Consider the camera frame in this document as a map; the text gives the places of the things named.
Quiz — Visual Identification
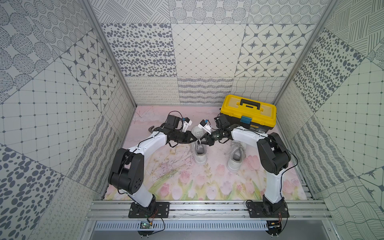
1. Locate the pink floral table mat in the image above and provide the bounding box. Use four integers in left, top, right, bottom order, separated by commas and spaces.
103, 104, 308, 202

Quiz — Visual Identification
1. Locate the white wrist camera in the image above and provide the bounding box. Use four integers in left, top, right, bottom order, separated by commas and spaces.
198, 120, 213, 135
182, 118, 193, 133

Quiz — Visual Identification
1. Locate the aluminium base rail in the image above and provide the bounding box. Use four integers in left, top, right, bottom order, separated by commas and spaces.
85, 201, 331, 233

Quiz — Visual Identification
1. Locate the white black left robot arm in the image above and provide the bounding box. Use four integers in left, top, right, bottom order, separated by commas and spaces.
108, 114, 197, 220

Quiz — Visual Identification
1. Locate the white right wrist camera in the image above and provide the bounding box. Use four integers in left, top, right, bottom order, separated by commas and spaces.
198, 120, 213, 135

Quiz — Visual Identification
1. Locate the white sneaker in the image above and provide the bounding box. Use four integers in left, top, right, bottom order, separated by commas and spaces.
191, 126, 207, 165
227, 141, 247, 172

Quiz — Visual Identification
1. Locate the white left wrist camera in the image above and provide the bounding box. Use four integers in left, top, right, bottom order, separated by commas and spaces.
182, 118, 193, 133

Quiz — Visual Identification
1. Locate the yellow black plastic toolbox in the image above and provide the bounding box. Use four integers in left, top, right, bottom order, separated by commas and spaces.
221, 95, 277, 133

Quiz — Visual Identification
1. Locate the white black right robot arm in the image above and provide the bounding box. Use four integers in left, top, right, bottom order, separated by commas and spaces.
198, 115, 291, 221

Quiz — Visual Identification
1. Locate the dark metal hex key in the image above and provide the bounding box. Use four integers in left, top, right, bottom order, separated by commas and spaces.
148, 126, 155, 133

